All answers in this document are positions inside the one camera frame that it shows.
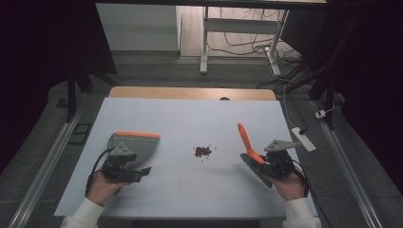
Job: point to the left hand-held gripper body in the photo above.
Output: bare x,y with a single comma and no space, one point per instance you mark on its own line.
118,163

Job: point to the pale blue table sheet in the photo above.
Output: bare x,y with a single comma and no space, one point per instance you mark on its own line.
196,123

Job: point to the pale grey panel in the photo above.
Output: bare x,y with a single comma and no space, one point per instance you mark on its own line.
136,28

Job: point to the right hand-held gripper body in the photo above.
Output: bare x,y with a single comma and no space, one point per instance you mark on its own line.
280,161

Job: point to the grey dustpan with orange edge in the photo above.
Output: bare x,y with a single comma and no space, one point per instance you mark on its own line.
144,147

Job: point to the pile of small red bits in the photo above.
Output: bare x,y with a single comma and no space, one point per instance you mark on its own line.
202,151

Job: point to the person's left hand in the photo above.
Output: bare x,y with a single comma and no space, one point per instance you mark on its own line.
103,188

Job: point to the white-legged desk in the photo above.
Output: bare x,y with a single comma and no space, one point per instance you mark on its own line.
240,26

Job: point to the person's right hand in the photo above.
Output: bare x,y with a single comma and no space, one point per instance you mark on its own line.
290,188

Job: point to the small white plug adapter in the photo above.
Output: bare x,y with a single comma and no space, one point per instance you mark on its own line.
320,114

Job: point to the wooden table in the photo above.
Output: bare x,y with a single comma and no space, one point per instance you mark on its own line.
177,92

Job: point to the aluminium floor rail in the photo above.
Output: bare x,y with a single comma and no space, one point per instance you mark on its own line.
47,161
348,171

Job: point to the black metal stand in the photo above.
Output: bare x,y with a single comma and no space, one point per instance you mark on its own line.
71,95
323,79

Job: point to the dark curtain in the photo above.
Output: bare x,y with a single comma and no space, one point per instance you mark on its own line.
38,63
374,79

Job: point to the white power strip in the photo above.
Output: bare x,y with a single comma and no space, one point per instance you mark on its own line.
303,139

